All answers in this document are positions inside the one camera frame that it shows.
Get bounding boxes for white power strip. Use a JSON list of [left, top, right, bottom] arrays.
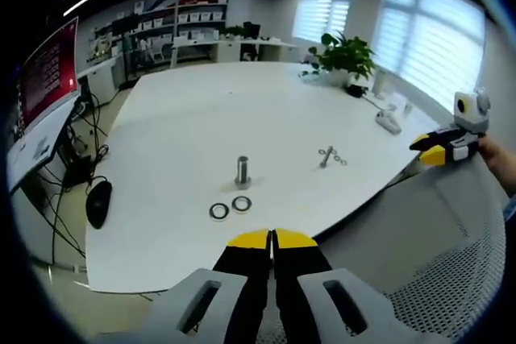
[[374, 110, 403, 135]]

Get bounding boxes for large metal washer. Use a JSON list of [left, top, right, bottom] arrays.
[[231, 196, 255, 214], [209, 202, 231, 221]]

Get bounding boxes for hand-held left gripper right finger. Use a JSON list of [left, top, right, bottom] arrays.
[[271, 227, 406, 344]]

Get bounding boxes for lying metal bolt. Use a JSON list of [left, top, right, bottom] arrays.
[[319, 145, 335, 169]]

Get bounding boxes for metal threaded stud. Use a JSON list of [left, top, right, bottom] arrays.
[[234, 155, 253, 191]]

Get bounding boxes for white background desk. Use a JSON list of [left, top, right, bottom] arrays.
[[171, 35, 298, 68]]

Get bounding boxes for white storage shelf with boxes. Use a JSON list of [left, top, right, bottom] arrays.
[[86, 0, 231, 75]]

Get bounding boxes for white mesh office chair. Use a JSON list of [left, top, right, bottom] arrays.
[[314, 149, 510, 342]]

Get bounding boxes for person's right hand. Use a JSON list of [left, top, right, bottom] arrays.
[[476, 133, 516, 197]]

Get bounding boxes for black computer mouse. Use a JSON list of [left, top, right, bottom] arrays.
[[85, 180, 114, 230]]

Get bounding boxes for window blinds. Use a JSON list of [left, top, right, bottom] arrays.
[[290, 0, 487, 108]]

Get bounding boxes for green potted plant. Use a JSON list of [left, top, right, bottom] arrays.
[[301, 31, 378, 88]]

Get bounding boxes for black cable bundle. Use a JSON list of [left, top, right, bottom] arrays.
[[38, 77, 110, 259]]

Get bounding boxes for computer monitor with red screen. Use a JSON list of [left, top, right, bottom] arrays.
[[5, 16, 82, 196]]

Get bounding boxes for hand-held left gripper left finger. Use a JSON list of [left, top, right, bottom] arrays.
[[141, 228, 271, 344]]

